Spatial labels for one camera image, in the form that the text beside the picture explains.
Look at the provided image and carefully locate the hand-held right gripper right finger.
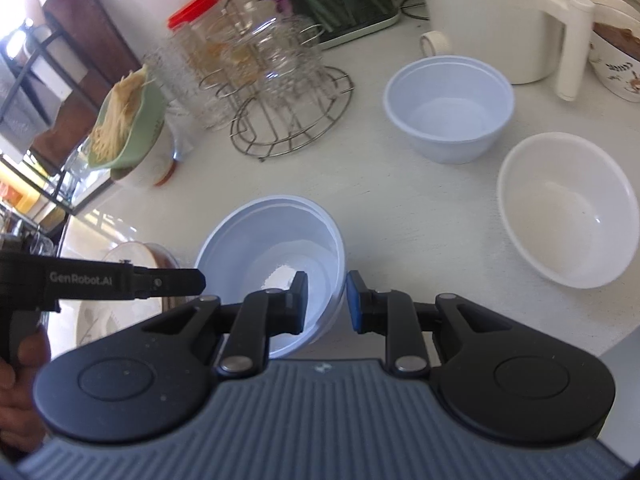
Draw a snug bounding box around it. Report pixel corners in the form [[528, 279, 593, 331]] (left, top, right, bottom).
[[346, 270, 516, 380]]

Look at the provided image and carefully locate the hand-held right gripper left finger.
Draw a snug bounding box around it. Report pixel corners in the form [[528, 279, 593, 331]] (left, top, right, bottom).
[[142, 271, 309, 378]]

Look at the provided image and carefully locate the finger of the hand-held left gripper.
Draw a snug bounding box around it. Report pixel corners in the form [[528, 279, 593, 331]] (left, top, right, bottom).
[[133, 267, 207, 299]]

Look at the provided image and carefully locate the large grey leaf print plate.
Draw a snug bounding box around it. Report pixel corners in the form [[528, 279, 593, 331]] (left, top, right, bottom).
[[75, 241, 182, 347]]

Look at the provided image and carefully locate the white plastic bowl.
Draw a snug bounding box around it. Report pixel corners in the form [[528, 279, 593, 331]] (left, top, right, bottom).
[[193, 194, 348, 361], [383, 55, 516, 165]]

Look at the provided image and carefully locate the person's left hand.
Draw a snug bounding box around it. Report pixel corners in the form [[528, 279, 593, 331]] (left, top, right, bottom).
[[0, 330, 52, 462]]

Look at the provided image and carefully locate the white bowl with red base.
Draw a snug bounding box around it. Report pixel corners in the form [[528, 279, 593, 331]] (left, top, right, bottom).
[[110, 124, 179, 189]]

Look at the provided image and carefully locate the green bowl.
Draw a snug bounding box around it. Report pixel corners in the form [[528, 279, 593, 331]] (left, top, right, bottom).
[[88, 63, 169, 171]]

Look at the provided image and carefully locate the dry noodles bundle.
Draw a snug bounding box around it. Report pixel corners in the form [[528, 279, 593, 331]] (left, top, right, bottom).
[[92, 70, 153, 162]]

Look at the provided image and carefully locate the white ceramic bowl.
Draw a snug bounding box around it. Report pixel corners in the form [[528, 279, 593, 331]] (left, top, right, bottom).
[[496, 132, 632, 290]]

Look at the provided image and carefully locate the clear jar with red lid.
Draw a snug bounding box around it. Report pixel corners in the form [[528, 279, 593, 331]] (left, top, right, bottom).
[[166, 0, 237, 132]]

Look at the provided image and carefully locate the clear drinking glass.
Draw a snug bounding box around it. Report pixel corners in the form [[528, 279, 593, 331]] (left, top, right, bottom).
[[257, 16, 326, 102], [212, 5, 268, 88]]

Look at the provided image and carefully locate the brown cutting board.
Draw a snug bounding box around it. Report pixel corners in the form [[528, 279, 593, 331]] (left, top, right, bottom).
[[29, 0, 142, 167]]

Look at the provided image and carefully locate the green chopstick holder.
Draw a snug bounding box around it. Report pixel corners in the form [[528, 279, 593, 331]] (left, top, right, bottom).
[[269, 0, 402, 51]]

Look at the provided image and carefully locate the white kettle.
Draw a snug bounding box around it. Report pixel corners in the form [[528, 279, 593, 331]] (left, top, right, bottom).
[[414, 0, 567, 86]]

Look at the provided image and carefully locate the printed ceramic bowl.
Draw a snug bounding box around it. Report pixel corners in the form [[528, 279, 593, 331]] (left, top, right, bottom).
[[587, 24, 640, 105]]

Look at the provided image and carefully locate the wire glass rack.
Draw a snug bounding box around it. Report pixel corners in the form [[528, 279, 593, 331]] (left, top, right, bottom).
[[229, 1, 355, 162]]

